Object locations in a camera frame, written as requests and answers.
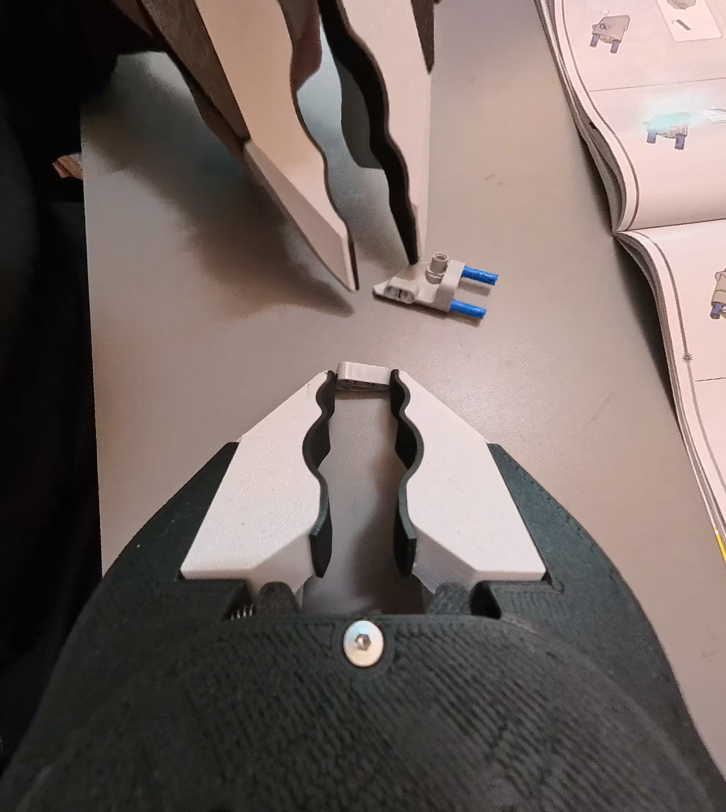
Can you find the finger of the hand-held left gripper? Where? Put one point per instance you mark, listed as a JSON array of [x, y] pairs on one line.
[[268, 108], [401, 95]]

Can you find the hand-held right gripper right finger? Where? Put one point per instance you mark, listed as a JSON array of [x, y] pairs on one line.
[[471, 507]]

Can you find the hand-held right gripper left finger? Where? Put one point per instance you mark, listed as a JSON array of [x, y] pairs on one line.
[[255, 507]]

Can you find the small grey brick beam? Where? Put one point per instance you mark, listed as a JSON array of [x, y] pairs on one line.
[[366, 377]]

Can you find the grey brick piece blue pins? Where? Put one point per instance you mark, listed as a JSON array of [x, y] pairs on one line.
[[426, 285]]

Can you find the grey desk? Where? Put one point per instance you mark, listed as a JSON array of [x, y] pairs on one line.
[[210, 355]]

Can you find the person's dark clothing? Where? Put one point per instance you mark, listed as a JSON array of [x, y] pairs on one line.
[[20, 380]]

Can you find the building instruction booklet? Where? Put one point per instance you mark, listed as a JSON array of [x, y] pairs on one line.
[[686, 158]]

